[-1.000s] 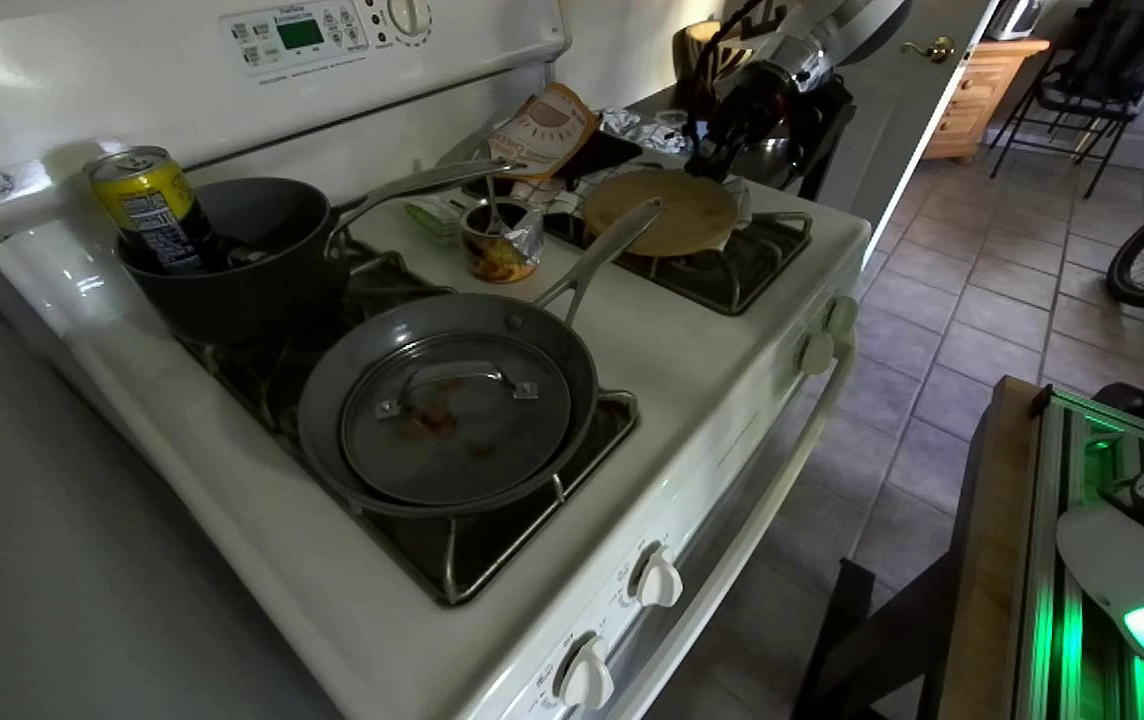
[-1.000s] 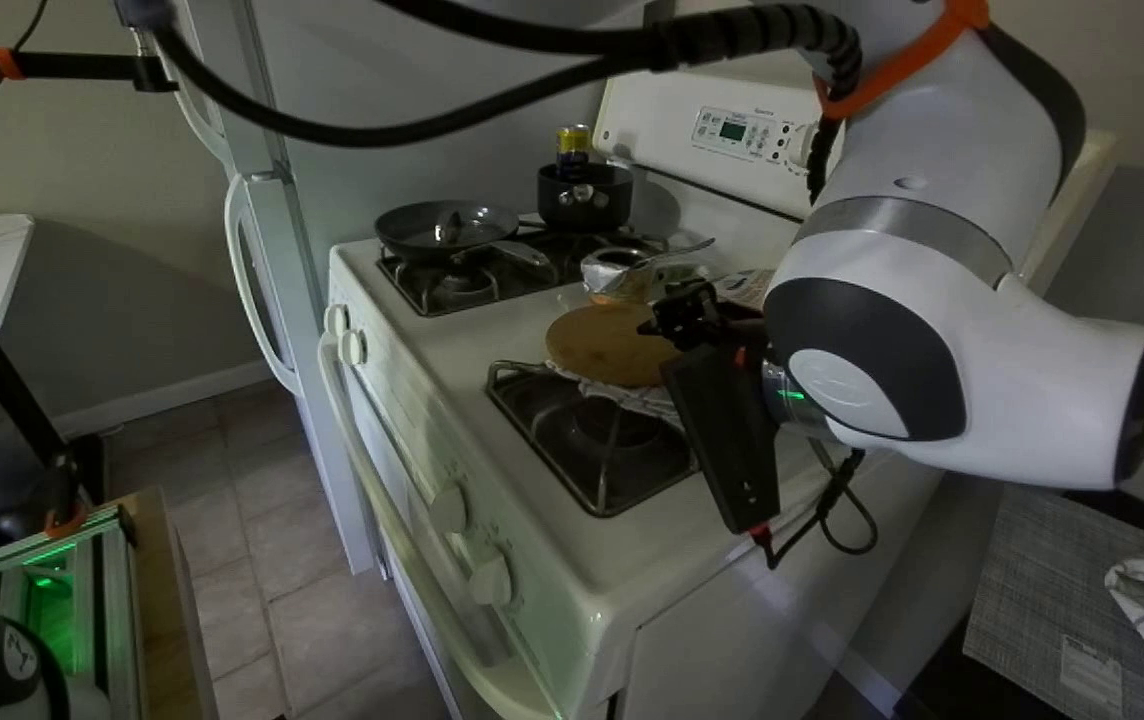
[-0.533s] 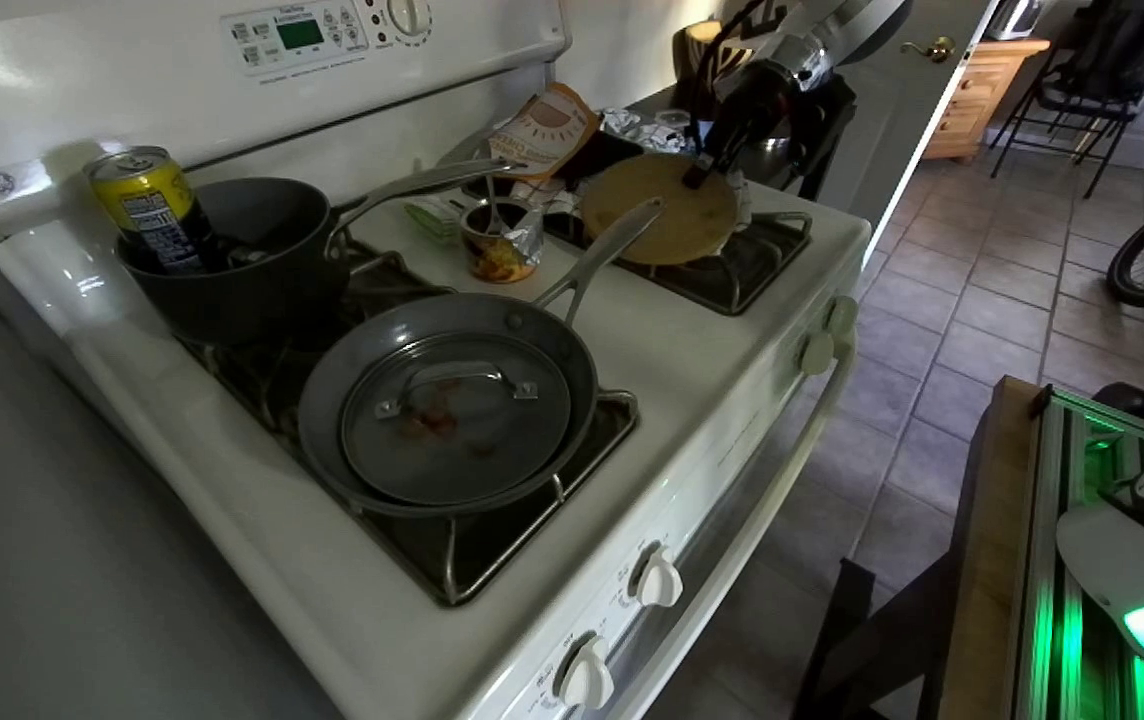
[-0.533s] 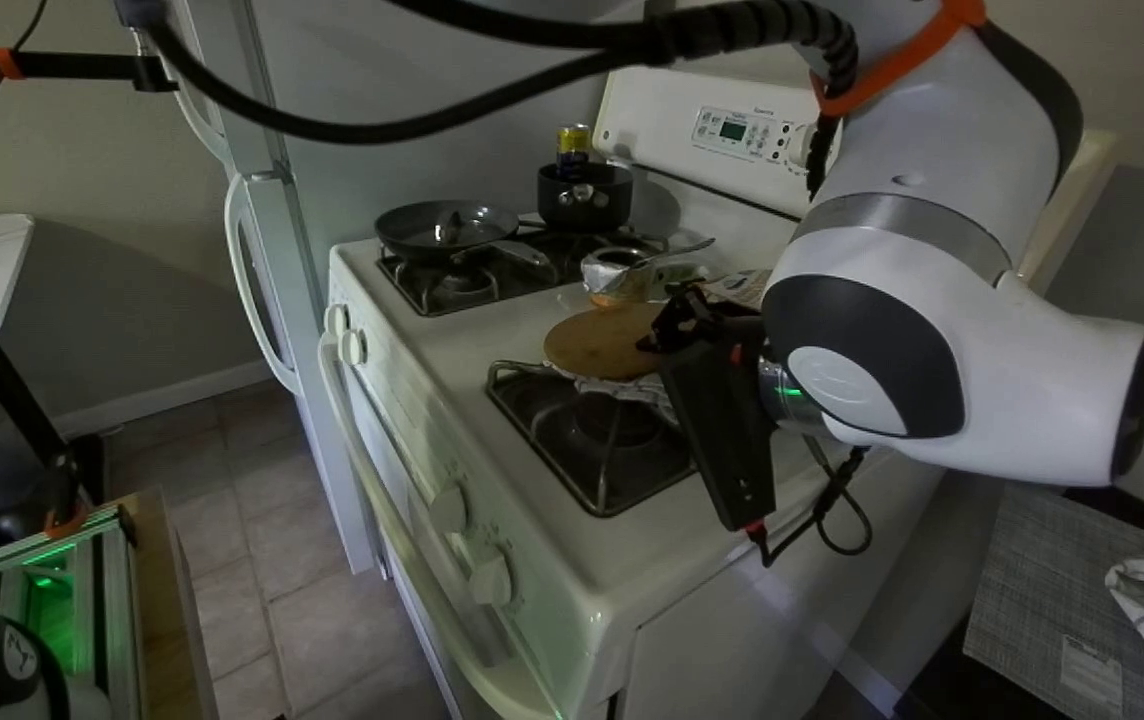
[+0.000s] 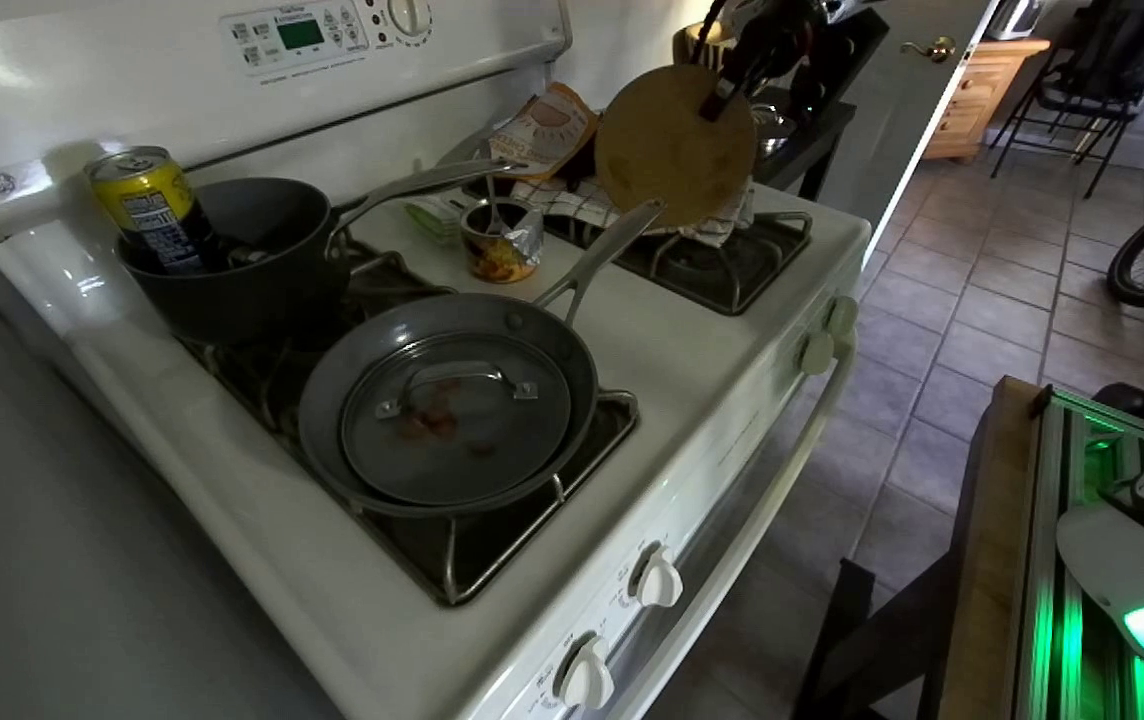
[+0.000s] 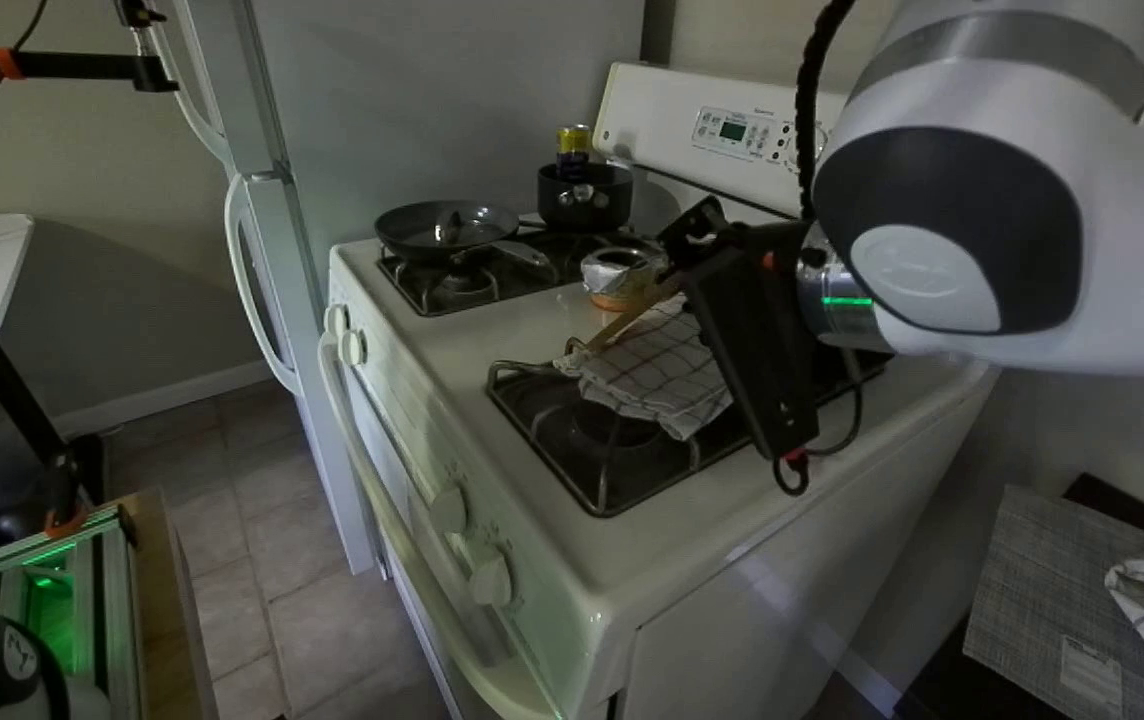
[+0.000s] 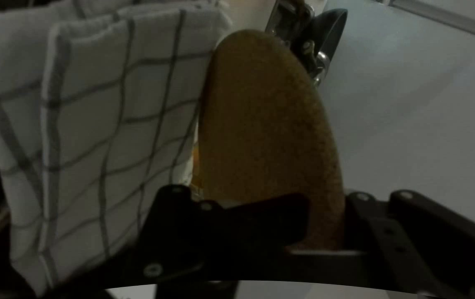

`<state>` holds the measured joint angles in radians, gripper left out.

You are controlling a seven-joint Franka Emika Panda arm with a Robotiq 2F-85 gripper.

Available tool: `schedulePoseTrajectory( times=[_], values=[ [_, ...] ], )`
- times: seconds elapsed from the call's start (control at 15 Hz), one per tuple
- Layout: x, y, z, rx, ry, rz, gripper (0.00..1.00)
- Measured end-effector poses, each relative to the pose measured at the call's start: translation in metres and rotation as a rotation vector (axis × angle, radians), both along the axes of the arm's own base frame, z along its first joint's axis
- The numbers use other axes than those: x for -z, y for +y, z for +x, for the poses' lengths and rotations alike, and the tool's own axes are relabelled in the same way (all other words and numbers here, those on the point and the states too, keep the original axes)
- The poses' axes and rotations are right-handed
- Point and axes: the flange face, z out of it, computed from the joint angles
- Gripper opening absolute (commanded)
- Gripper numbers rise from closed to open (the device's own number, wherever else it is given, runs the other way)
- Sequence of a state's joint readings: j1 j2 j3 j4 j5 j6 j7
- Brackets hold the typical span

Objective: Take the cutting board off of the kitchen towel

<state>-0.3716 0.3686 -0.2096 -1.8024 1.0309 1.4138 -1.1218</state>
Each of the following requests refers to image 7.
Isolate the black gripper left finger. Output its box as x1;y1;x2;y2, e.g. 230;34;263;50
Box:
130;183;313;279

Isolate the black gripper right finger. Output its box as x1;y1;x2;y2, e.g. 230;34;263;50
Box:
349;190;475;299

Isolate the round cork cutting board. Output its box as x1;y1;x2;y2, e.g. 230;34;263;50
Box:
191;29;349;253

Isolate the white checkered kitchen towel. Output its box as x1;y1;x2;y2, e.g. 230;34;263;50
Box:
0;0;235;296

